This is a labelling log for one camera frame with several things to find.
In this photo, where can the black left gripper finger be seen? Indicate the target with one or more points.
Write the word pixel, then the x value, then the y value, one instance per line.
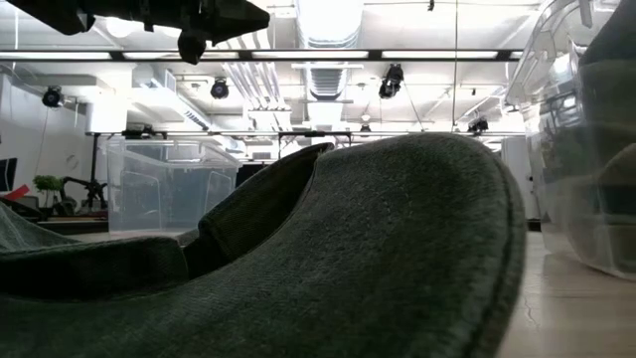
pixel 238 20

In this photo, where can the dark green baseball cap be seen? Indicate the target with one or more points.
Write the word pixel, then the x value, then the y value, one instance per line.
pixel 372 258
pixel 99 268

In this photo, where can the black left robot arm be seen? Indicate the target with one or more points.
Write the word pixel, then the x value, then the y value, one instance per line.
pixel 45 12

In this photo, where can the background black robot arm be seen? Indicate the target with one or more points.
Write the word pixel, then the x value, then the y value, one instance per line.
pixel 84 191

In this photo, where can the black ceiling spotlight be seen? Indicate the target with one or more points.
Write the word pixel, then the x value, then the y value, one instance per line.
pixel 478 125
pixel 391 80
pixel 219 88
pixel 52 97

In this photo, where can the clear plastic storage bin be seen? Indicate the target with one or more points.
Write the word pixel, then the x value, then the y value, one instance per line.
pixel 556 149
pixel 169 194

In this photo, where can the white cabinet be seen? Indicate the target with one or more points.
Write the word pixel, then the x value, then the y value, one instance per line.
pixel 519 174

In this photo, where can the background green plant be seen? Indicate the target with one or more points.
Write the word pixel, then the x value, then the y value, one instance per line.
pixel 47 183

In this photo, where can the dark monitor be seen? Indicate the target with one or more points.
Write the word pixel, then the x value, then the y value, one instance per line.
pixel 7 174

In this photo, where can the red object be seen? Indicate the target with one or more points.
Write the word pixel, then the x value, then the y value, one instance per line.
pixel 18 193

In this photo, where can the black aluminium rig frame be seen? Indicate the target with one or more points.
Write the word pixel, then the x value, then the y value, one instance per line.
pixel 318 54

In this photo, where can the silver ventilation duct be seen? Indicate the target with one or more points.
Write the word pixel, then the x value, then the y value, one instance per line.
pixel 328 45

